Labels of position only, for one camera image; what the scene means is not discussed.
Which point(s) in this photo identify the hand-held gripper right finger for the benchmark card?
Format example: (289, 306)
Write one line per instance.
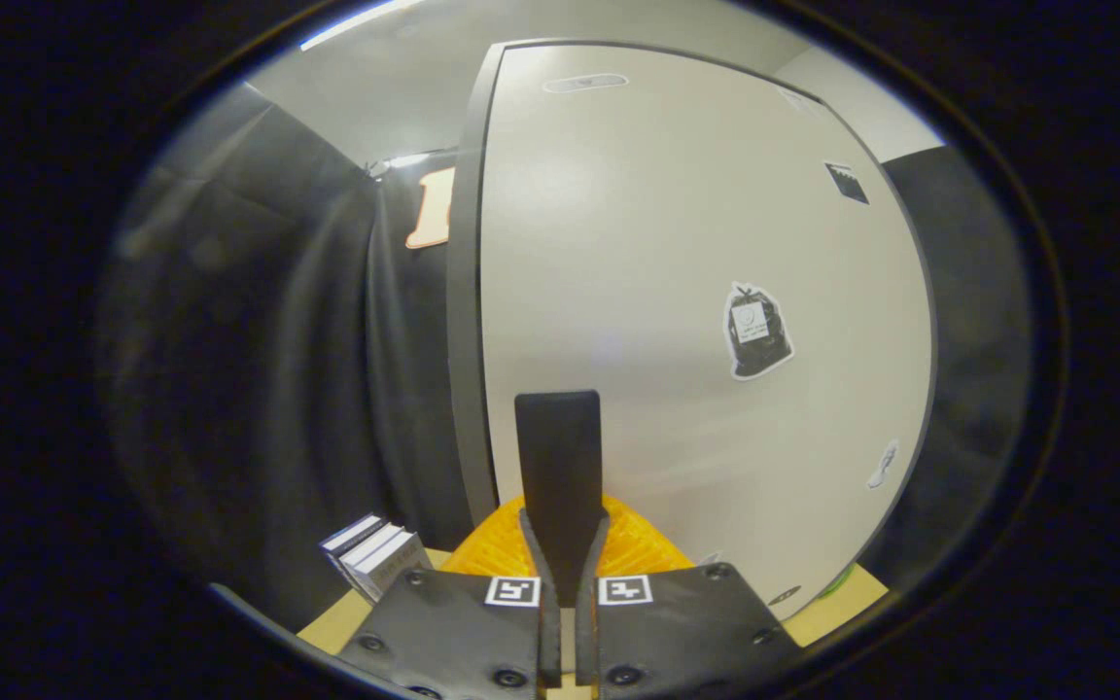
(581, 457)

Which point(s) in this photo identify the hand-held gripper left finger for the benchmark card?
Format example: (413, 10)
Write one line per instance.
(538, 457)

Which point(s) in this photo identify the grey shoe cabinet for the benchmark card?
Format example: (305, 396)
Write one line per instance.
(463, 340)

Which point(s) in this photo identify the white shoe cabinet door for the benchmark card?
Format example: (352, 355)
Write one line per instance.
(638, 243)

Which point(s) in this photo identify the grey portrait cover book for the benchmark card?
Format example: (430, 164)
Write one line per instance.
(395, 569)

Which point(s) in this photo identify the white spine book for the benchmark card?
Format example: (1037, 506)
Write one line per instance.
(370, 546)

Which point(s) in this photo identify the blue spine book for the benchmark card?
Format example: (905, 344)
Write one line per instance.
(351, 533)

